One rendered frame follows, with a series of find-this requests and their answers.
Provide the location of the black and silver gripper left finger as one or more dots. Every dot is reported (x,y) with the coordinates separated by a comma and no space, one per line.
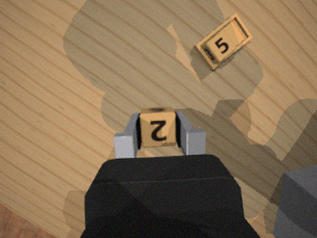
(127,144)

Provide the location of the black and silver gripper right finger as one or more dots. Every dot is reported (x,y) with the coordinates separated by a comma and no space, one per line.
(191,141)

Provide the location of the beige cube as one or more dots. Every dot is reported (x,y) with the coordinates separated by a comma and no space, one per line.
(218,47)
(158,127)

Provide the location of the tan wooden tray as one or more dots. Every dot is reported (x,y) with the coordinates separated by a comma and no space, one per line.
(237,32)

